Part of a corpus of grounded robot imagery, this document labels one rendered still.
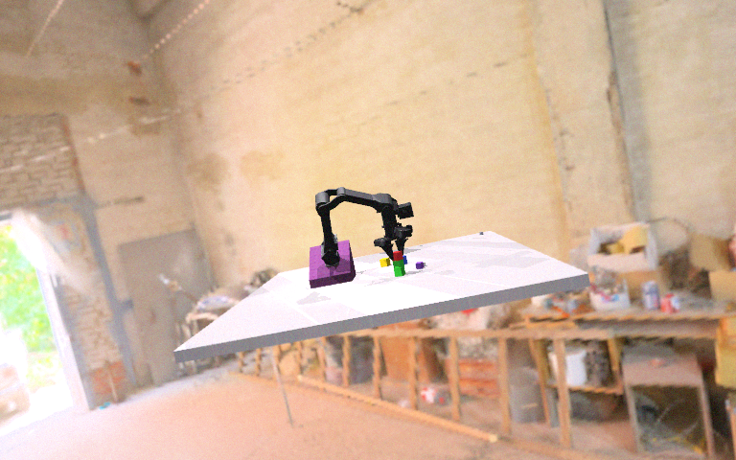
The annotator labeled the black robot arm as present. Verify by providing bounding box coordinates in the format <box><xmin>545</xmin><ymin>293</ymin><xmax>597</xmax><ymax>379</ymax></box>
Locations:
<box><xmin>315</xmin><ymin>187</ymin><xmax>414</xmax><ymax>267</ymax></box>

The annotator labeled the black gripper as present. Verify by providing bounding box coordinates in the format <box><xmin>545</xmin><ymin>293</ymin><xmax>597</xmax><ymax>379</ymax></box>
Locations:
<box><xmin>374</xmin><ymin>220</ymin><xmax>408</xmax><ymax>261</ymax></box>

